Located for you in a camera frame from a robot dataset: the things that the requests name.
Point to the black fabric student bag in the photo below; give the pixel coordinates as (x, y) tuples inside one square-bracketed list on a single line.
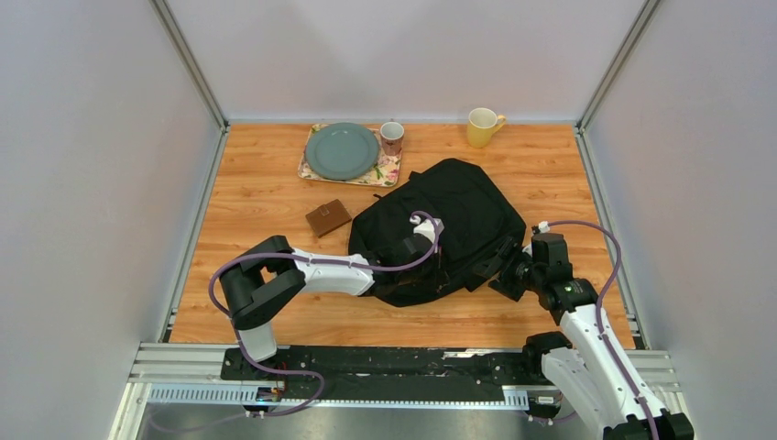
[(475, 214)]

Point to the brown patterned mug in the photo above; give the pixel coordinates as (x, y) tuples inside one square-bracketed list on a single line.
[(392, 135)]

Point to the aluminium frame post right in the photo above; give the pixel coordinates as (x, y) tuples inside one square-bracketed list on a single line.
[(621, 57)]

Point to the brown leather wallet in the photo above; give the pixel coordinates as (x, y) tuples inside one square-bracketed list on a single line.
[(328, 217)]

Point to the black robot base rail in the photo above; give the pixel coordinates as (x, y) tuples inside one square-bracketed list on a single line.
[(384, 374)]

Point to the yellow ceramic mug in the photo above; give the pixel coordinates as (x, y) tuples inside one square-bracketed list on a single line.
[(482, 125)]

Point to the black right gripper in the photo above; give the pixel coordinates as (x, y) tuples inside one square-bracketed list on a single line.
[(486, 269)]

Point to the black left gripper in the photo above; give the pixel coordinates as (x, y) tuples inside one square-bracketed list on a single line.
[(439, 278)]

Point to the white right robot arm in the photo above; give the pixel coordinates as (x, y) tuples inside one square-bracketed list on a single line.
[(584, 358)]

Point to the teal ceramic plate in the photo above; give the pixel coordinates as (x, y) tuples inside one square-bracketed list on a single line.
[(342, 151)]

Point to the floral serving tray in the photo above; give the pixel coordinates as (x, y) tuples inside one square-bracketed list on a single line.
[(385, 173)]

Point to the aluminium frame post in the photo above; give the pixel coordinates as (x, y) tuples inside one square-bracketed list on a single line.
[(621, 57), (177, 37)]

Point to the aluminium frame post left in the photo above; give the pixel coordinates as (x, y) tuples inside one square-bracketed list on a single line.
[(177, 37)]

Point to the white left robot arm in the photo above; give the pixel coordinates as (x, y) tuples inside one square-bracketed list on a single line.
[(254, 287)]

